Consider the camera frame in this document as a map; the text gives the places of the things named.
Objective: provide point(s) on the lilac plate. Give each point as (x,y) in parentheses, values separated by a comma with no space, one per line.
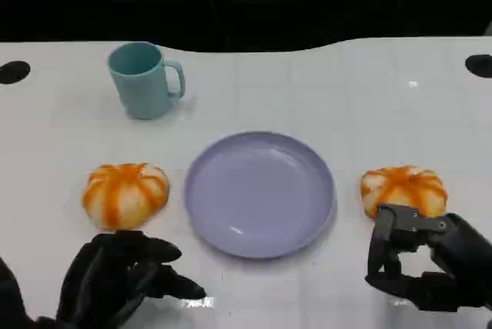
(257,194)

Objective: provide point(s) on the pale green mug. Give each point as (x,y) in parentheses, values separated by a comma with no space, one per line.
(142,90)

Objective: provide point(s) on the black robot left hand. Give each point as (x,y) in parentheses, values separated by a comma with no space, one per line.
(96,275)

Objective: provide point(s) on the orange and white bread roll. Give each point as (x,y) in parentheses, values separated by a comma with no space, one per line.
(407,188)
(123,194)

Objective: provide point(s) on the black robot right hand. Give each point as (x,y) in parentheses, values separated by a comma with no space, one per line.
(461,244)

